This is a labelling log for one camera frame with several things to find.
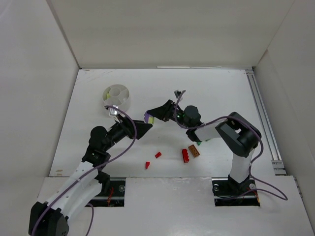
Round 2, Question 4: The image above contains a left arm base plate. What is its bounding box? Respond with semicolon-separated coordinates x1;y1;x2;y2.
89;178;126;207

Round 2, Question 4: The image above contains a small red slope lego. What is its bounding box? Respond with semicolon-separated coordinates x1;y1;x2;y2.
145;161;150;170

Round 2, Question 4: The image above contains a red stepped lego brick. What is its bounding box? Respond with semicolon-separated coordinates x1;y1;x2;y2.
182;149;189;164

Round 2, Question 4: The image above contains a small red lego piece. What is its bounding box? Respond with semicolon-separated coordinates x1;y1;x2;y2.
155;152;162;158

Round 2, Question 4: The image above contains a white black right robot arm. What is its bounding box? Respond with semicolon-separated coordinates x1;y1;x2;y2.
144;100;261;198

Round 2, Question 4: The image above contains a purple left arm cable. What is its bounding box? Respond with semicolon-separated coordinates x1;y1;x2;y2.
31;105;137;236

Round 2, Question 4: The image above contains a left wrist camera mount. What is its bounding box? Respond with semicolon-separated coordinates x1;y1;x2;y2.
107;105;121;123

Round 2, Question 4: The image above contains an aluminium rail right side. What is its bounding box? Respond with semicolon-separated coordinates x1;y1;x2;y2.
245;69;287;176

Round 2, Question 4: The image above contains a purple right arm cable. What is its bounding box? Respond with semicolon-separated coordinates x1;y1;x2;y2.
172;90;288;202

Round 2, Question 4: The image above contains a white round divided container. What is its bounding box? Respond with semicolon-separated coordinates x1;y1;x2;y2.
102;84;131;112

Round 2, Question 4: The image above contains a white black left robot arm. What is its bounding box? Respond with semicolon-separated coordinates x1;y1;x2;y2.
28;115;152;236

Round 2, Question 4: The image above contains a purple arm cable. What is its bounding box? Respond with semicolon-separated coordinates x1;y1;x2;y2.
172;90;288;202
31;105;137;236

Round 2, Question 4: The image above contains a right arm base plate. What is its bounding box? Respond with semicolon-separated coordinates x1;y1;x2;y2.
212;177;260;207

